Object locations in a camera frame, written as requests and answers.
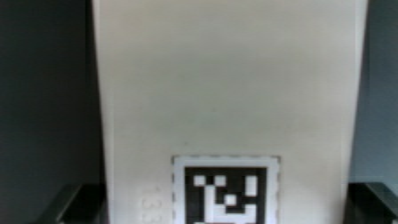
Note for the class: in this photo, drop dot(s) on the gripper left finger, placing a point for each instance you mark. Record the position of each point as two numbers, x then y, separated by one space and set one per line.
76 206

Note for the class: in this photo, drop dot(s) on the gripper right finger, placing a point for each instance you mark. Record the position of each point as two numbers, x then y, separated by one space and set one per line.
371 204

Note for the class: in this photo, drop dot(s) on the white cabinet top box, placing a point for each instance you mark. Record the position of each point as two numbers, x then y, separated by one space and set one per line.
227 85

